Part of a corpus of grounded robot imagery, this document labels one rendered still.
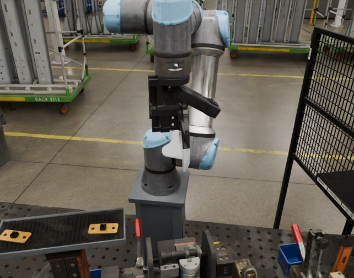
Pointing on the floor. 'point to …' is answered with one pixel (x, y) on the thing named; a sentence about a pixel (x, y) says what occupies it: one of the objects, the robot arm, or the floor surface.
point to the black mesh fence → (324, 118)
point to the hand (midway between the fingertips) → (181, 155)
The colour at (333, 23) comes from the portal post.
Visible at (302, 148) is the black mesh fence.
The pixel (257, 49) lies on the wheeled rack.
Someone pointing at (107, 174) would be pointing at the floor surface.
